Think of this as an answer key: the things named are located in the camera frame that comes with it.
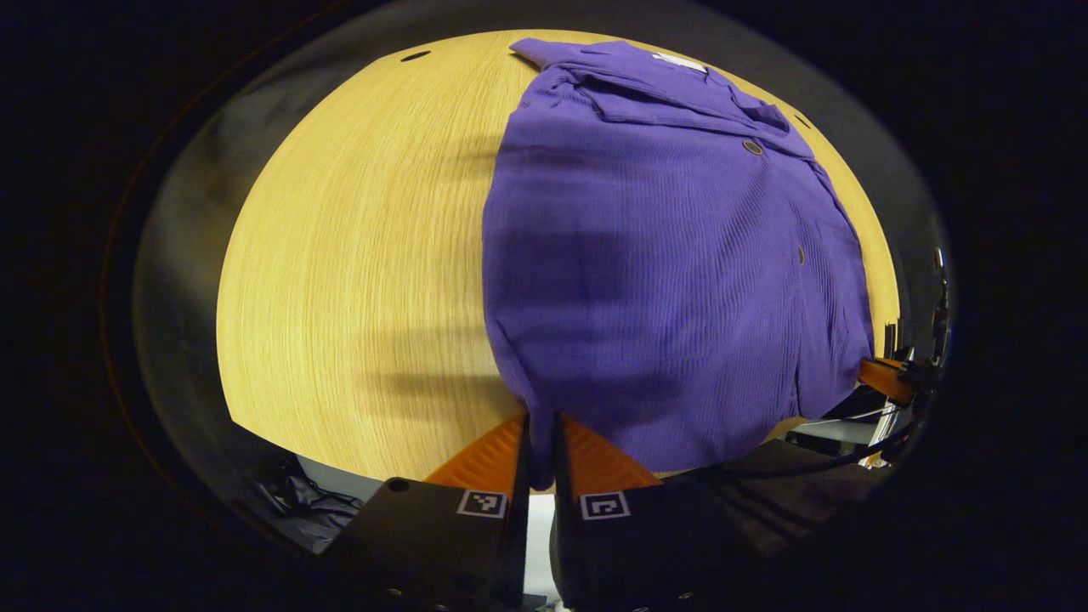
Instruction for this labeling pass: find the purple ribbed jacket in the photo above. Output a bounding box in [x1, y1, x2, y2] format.
[482, 38, 876, 492]

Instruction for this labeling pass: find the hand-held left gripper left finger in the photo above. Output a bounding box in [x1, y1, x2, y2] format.
[327, 410, 533, 612]

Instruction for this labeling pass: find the dark crumpled cloth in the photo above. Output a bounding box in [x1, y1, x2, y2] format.
[252, 459, 366, 555]

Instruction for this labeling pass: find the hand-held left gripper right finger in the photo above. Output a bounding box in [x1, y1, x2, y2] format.
[551, 412, 766, 612]

